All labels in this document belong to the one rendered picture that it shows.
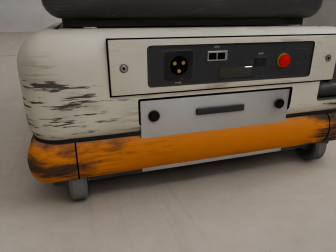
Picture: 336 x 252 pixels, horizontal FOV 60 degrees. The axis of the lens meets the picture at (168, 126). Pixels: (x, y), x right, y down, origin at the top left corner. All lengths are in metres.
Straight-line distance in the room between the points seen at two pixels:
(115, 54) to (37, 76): 0.11
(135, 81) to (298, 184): 0.37
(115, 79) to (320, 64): 0.37
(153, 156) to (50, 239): 0.20
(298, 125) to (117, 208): 0.37
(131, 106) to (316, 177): 0.40
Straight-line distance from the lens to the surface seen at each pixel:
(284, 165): 0.68
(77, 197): 0.52
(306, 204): 0.56
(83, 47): 0.44
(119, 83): 0.44
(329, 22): 2.10
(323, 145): 0.69
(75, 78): 0.43
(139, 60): 0.44
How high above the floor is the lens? 0.30
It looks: 21 degrees down
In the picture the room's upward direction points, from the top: straight up
